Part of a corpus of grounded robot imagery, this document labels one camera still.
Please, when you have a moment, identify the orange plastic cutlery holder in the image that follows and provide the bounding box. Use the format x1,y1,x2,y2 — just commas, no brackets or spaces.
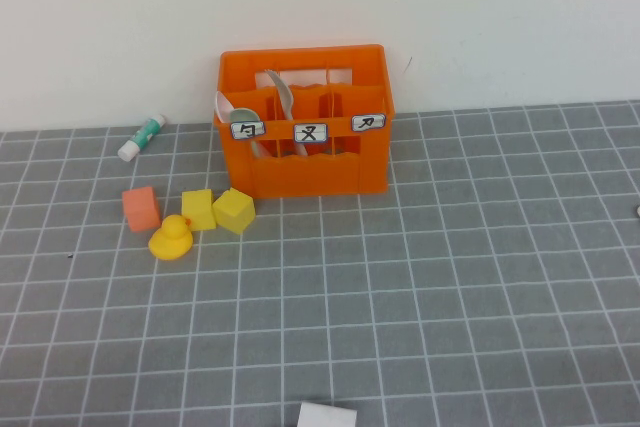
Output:
212,43,397,199

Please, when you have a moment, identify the white label reading 勺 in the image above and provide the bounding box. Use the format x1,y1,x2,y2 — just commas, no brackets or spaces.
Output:
229,120,266,141

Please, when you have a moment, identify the mint green plastic spoon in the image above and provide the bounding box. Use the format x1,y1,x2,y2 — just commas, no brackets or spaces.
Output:
229,107,271,159

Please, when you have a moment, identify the pink plastic spoon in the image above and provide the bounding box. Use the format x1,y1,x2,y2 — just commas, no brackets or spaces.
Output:
214,90,235,124

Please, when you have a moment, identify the white green glue stick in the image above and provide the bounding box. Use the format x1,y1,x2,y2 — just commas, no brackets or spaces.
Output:
116,113,167,162

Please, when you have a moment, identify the white label reading 刀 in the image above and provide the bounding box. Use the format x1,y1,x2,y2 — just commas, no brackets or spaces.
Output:
350,113,385,134

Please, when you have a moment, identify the yellow foam cube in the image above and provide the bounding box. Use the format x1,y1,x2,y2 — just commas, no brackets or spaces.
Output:
211,186,256,235
180,188,217,232

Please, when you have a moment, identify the grey plastic fork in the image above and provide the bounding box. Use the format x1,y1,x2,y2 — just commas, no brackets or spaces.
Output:
263,68,310,158

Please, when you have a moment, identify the yellow rubber duck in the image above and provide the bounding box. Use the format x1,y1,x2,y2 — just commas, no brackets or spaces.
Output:
147,213,194,262

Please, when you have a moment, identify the white paper sheet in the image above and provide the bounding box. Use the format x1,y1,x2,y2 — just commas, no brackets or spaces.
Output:
296,400,358,427

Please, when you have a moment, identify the white label reading 叉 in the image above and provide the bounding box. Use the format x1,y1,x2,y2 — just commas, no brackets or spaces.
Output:
292,121,329,144

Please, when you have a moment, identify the orange foam cube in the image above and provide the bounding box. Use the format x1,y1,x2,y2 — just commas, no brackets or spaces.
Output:
121,184,162,233

